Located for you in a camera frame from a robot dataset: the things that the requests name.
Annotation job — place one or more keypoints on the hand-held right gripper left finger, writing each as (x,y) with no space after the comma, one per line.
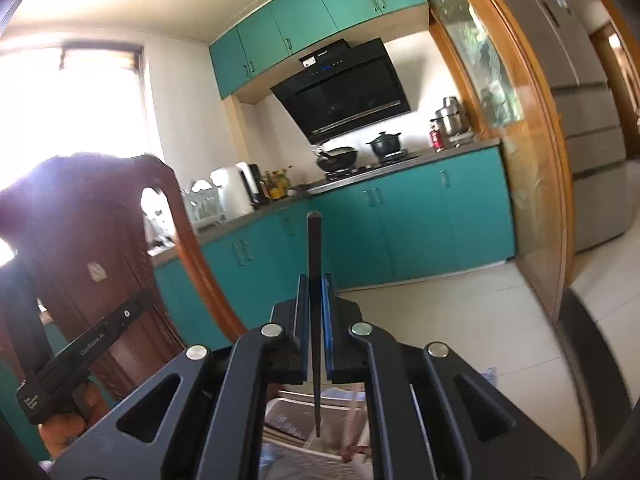
(302,320)

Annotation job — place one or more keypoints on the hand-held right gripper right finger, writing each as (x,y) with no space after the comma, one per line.
(327,320)

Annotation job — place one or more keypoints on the long dark chopstick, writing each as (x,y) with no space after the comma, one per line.
(315,260)

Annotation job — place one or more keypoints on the white slotted utensil basket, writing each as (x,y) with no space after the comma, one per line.
(290,417)

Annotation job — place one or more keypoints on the thick beige chopstick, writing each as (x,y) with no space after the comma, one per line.
(352,420)

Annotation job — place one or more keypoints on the person's left hand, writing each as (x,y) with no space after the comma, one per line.
(60,435)

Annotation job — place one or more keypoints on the white sticker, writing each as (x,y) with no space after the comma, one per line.
(97,271)

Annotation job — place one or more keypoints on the row of condiment bottles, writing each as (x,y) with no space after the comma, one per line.
(277,185)

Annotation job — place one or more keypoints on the carved wooden chair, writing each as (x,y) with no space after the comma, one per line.
(75,210)

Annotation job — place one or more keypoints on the teal lower cabinets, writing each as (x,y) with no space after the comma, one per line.
(425,220)

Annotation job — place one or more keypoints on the teal cabinets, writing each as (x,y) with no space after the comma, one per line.
(425,220)
(320,15)

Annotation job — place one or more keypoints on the black kitchen appliance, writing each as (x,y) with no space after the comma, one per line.
(257,185)

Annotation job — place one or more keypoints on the white kitchen appliance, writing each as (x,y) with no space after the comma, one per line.
(230,190)

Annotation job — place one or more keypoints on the white dish rack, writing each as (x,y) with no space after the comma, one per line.
(202,205)

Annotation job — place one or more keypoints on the gas stove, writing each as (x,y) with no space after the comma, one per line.
(370,165)

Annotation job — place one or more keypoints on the black wok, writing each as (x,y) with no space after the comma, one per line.
(337,158)

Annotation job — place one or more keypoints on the black cooking pot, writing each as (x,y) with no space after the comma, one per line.
(385,146)

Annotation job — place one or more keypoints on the red canister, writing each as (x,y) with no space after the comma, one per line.
(437,141)

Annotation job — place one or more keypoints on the black range hood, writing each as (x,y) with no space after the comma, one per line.
(345,95)

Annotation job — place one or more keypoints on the stainless steel pot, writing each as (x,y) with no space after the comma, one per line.
(452,120)

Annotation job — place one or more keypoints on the bright window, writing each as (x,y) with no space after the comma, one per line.
(75,110)

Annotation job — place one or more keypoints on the wood framed glass door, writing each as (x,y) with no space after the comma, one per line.
(525,185)

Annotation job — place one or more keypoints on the teal upper cabinets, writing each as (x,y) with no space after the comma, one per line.
(320,15)

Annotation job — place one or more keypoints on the silver refrigerator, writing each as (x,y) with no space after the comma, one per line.
(575,110)

